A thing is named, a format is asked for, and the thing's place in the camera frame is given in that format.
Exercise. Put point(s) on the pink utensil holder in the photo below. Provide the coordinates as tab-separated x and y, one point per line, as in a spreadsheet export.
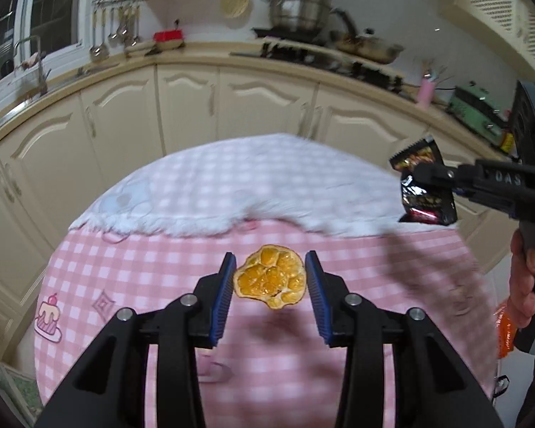
426	91

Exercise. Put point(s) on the orange plastic bag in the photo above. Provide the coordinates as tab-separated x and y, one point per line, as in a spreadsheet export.
504	334

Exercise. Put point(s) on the cutting board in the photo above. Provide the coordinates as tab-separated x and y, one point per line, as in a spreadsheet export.
140	49

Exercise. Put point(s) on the black gas stove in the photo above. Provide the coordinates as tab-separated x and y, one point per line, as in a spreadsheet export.
334	60

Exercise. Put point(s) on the black induction cooker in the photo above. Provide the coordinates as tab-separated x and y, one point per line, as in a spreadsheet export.
290	33

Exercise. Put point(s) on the yellow packet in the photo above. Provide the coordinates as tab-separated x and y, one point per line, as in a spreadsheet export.
508	142

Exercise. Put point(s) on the steel cooking pot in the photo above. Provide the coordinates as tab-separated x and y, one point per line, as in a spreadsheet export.
298	6

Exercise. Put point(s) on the dried orange peel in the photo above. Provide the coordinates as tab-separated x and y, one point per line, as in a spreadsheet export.
269	281

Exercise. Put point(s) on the steel faucet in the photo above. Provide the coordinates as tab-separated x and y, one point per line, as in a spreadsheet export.
31	62

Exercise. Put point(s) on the red box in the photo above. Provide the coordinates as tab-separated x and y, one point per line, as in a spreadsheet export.
169	39

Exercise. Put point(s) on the hanging kitchen utensils rack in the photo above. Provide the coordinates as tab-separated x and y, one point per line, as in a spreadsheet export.
116	18

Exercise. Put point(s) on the green countertop oven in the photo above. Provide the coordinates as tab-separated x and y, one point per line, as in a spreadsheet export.
475	107

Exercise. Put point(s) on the person's right hand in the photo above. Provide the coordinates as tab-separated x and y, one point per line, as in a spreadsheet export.
526	276

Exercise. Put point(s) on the kitchen window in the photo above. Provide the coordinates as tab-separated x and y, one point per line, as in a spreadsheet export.
35	9

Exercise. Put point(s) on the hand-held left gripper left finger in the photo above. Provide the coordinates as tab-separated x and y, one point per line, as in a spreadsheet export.
223	298

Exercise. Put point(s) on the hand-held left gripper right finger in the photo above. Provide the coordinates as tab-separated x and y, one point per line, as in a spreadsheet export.
317	298

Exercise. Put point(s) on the steel frying pan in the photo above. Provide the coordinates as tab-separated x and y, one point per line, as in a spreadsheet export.
370	47

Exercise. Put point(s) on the black snack wrapper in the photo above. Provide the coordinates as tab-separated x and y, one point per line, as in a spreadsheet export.
428	196

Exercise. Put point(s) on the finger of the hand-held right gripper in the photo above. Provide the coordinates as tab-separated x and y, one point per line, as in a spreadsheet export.
432	171
463	191

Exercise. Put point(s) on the pink checked printed blanket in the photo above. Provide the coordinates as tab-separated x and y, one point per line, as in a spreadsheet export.
249	196

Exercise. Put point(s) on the cream kitchen cabinets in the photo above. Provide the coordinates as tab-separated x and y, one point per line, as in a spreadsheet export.
160	111

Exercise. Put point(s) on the round woven trivet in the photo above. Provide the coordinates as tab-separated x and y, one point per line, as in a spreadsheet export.
237	2

